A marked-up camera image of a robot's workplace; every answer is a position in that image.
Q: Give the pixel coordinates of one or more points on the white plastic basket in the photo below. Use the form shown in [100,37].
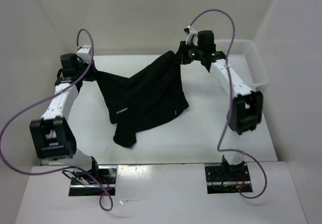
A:
[245,60]

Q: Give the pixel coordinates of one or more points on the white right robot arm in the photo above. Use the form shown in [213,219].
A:
[245,106]

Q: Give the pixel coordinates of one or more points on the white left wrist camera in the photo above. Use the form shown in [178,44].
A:
[85,53]

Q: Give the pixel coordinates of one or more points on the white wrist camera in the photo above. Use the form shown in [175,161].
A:
[191,33]
[85,53]

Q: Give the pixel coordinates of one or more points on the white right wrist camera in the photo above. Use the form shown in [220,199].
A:
[191,33]

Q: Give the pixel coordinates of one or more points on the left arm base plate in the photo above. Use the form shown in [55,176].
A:
[82,185]

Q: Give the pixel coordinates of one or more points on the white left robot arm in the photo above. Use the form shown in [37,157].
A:
[51,134]

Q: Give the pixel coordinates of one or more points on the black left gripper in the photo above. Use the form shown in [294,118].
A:
[93,75]

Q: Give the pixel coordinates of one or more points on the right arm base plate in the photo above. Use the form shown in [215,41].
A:
[222,178]

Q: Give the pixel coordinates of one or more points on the black shorts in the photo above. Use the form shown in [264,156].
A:
[152,97]

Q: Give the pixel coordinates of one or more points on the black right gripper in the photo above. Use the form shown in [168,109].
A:
[182,50]

